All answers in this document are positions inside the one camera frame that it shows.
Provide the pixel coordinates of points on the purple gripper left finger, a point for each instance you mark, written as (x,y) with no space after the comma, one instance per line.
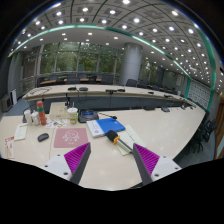
(70,166)

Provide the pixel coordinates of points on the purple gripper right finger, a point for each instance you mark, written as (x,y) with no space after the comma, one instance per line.
(151,166)

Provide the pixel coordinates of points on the pink mouse pad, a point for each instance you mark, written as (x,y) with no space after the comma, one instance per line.
(70,137)

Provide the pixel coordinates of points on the black computer mouse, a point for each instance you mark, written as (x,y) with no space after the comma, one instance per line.
(42,137)

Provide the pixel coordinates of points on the pale green paper sheet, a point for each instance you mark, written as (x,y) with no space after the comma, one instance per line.
(129,136)

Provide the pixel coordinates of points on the white booklet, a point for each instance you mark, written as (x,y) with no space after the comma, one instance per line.
(95,128)

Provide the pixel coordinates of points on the black handheld microphone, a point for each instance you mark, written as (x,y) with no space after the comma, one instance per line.
(115,139)

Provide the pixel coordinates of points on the colourful sticker sheet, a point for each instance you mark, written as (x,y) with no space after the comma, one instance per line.
(56,123)

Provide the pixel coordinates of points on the black conference microphone unit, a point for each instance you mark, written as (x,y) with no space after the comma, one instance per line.
(87,115)

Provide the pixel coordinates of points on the blue folder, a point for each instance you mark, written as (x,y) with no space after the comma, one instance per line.
(110,124)

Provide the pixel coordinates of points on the beige box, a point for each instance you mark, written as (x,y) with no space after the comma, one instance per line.
(58,110)

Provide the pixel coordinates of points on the red bottle green cap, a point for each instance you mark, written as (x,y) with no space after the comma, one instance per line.
(41,112)

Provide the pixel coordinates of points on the white plastic bottle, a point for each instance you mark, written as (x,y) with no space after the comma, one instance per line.
(35,118)

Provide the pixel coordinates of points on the white notepad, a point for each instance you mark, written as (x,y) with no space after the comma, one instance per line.
(20,133)

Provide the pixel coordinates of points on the long curved conference desk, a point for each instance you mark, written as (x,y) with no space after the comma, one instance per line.
(78,91)

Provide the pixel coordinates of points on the red white leaflet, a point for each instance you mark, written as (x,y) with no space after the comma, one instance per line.
(9,151)

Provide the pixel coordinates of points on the white small jar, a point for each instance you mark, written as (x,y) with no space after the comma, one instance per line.
(27,115)

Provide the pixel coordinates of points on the grey round column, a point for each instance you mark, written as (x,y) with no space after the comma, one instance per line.
(131,62)

